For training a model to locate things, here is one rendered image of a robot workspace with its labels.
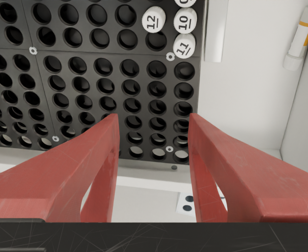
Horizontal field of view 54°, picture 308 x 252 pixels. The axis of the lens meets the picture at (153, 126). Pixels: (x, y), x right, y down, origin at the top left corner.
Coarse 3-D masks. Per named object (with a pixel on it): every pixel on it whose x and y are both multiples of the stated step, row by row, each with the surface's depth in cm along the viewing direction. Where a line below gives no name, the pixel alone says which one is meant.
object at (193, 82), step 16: (176, 32) 18; (192, 32) 18; (176, 64) 19; (192, 64) 19; (176, 80) 20; (192, 80) 20; (176, 96) 20; (192, 96) 20; (176, 112) 21; (192, 112) 21; (176, 128) 22; (176, 144) 23; (176, 160) 24
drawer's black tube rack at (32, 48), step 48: (0, 0) 19; (48, 0) 18; (96, 0) 18; (144, 0) 17; (0, 48) 21; (48, 48) 20; (96, 48) 19; (144, 48) 19; (0, 96) 23; (48, 96) 22; (96, 96) 21; (144, 96) 21; (0, 144) 26; (144, 144) 23
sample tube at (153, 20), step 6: (156, 6) 17; (150, 12) 16; (156, 12) 16; (162, 12) 17; (144, 18) 17; (150, 18) 17; (156, 18) 16; (162, 18) 17; (144, 24) 17; (150, 24) 17; (156, 24) 17; (162, 24) 17; (150, 30) 17; (156, 30) 17
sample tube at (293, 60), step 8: (304, 16) 21; (304, 24) 22; (296, 32) 22; (304, 32) 22; (296, 40) 22; (304, 40) 22; (296, 48) 22; (304, 48) 22; (288, 56) 23; (296, 56) 23; (288, 64) 23; (296, 64) 23
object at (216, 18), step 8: (216, 0) 21; (224, 0) 21; (208, 8) 22; (216, 8) 22; (224, 8) 22; (208, 16) 22; (216, 16) 22; (224, 16) 22; (208, 24) 22; (216, 24) 22; (224, 24) 22; (208, 32) 23; (216, 32) 23; (224, 32) 23; (208, 40) 23; (216, 40) 23; (208, 48) 23; (216, 48) 23; (208, 56) 24; (216, 56) 24
